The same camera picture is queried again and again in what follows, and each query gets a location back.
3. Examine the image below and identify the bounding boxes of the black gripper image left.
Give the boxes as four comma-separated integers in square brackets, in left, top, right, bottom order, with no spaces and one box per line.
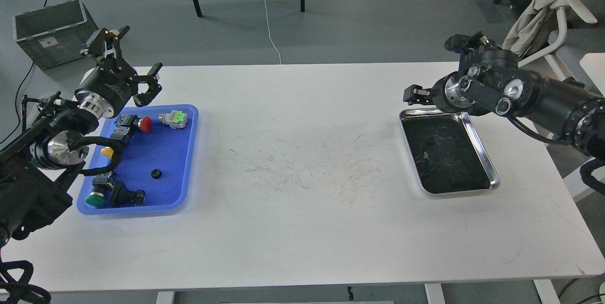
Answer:
[74,26,164,119]

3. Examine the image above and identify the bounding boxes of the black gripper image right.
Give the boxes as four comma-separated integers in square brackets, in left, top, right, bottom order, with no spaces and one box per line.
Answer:
[403,73,473,113]

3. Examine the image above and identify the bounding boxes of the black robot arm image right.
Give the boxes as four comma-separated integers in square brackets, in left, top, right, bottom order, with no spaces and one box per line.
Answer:
[403,31,605,194]

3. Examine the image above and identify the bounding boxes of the silver metal tray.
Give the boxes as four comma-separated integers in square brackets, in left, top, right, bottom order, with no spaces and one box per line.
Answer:
[399,107,501,198]

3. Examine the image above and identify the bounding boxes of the blue plastic tray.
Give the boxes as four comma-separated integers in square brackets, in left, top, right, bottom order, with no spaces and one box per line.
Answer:
[76,104,199,217]

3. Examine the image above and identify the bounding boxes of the grey plastic crate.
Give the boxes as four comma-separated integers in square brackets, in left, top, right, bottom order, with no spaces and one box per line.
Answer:
[13,0,99,70]

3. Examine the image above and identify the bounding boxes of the white office chair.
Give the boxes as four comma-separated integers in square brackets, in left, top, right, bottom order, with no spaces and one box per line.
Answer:
[503,0,604,95]

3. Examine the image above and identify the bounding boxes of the beige cloth on chair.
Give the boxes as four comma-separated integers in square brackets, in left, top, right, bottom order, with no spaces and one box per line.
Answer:
[501,0,557,56]

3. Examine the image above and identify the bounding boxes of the red push button switch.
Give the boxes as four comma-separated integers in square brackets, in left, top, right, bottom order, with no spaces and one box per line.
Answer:
[114,114,153,132]

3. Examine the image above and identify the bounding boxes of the grey green connector switch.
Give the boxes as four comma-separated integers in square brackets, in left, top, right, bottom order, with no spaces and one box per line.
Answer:
[158,110,188,130]

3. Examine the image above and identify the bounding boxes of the yellow push button switch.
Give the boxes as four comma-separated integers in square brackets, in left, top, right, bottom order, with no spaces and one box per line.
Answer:
[100,127,134,159]

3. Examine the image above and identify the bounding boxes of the black floor cable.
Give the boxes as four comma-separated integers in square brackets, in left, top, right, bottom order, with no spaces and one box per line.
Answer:
[0,61,35,145]

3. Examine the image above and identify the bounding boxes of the black selector switch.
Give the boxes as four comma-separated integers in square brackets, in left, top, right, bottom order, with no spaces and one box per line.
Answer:
[109,181,146,208]

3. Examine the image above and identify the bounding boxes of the green push button switch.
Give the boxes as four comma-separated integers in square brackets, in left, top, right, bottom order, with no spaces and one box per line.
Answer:
[85,171,117,208]

